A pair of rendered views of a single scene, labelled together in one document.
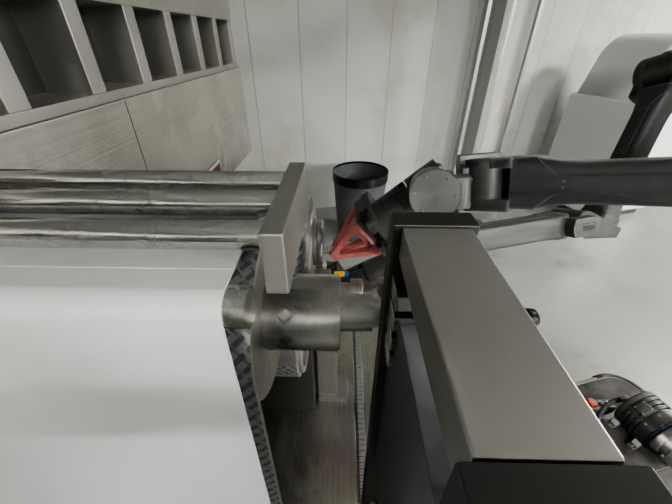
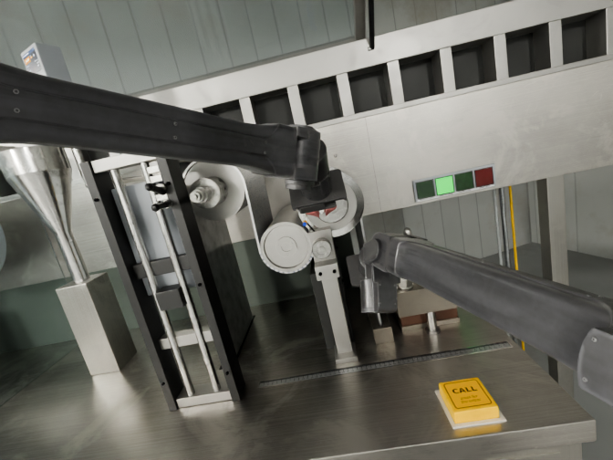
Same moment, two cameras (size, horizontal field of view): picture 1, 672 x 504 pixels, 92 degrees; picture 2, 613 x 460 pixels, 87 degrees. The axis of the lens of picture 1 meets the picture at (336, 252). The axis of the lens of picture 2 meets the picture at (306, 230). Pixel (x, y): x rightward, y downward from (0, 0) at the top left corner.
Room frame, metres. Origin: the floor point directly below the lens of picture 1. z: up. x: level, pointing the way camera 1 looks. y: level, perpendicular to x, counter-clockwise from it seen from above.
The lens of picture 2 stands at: (0.44, -0.67, 1.36)
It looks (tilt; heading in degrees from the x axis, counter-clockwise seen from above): 12 degrees down; 94
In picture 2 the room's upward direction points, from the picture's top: 13 degrees counter-clockwise
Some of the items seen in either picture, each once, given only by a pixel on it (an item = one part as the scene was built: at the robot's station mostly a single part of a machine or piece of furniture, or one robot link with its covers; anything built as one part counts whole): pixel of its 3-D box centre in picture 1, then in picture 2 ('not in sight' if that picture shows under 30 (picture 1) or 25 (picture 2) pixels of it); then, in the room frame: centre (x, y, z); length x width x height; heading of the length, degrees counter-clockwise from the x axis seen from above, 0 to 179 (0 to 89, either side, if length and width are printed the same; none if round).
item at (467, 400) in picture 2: not in sight; (467, 399); (0.61, -0.19, 0.91); 0.07 x 0.07 x 0.02; 89
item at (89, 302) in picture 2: not in sight; (79, 275); (-0.26, 0.17, 1.18); 0.14 x 0.14 x 0.57
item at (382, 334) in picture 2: not in sight; (374, 308); (0.52, 0.17, 0.92); 0.28 x 0.04 x 0.04; 89
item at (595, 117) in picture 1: (619, 130); not in sight; (3.27, -2.74, 0.78); 0.79 x 0.67 x 1.56; 105
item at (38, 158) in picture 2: not in sight; (36, 162); (-0.26, 0.17, 1.50); 0.14 x 0.14 x 0.06
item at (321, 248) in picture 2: (356, 290); (321, 247); (0.42, -0.03, 1.18); 0.04 x 0.02 x 0.04; 179
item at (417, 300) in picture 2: not in sight; (409, 268); (0.64, 0.20, 1.00); 0.40 x 0.16 x 0.06; 89
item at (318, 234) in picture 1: (317, 242); (330, 205); (0.45, 0.03, 1.25); 0.07 x 0.02 x 0.07; 179
